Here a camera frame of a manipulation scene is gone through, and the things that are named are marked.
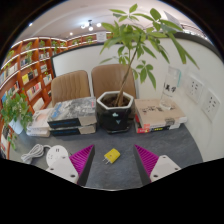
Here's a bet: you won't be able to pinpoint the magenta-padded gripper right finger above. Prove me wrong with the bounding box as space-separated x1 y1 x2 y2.
133 144 182 186

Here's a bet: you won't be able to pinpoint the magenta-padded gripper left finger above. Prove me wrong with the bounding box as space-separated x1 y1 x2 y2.
45 143 97 187

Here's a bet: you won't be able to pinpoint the yellow charger block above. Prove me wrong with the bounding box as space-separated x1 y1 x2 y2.
102 147 122 165

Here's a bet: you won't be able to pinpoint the dark thick book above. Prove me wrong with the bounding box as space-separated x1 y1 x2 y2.
49 123 98 137

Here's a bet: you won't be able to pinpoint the red-edged book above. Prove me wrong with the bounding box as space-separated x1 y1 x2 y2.
134 114 183 134

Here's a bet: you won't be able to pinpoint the plain white book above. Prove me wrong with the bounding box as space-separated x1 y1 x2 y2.
25 128 52 138

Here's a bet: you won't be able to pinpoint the beige hardcover book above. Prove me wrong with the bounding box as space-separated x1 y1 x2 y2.
134 98 188 129

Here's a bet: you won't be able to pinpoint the white book with portrait cover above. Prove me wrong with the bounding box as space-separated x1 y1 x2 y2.
28 108 54 131

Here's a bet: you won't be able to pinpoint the thick grey-cover book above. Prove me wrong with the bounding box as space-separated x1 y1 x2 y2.
46 96 98 129

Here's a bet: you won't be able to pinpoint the tall plant in black pot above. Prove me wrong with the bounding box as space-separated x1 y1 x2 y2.
96 3 200 135

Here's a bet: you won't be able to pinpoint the leafy plant in white pot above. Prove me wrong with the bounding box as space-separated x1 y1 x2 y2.
0 92 34 151

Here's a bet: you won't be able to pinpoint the clear glass bottle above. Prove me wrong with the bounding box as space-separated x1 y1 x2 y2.
159 65 183 111

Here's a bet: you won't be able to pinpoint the large orange book shelf unit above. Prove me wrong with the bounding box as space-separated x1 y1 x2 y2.
0 36 68 158

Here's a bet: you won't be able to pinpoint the small orange plant shelf unit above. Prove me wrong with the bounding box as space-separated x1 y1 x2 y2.
65 32 113 48

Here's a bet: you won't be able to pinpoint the globe bulb chandelier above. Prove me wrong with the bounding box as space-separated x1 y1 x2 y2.
79 19 103 33

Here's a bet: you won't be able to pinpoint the recessed ceiling lights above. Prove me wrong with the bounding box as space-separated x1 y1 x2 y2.
28 21 74 36

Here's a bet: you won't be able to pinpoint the white standing banner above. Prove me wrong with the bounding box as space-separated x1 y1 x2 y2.
163 10 184 30

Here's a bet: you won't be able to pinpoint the white power strip cable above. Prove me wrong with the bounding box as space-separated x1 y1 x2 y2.
20 143 53 165

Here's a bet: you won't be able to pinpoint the white wall socket panel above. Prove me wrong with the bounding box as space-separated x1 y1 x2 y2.
185 75 204 104
200 89 221 123

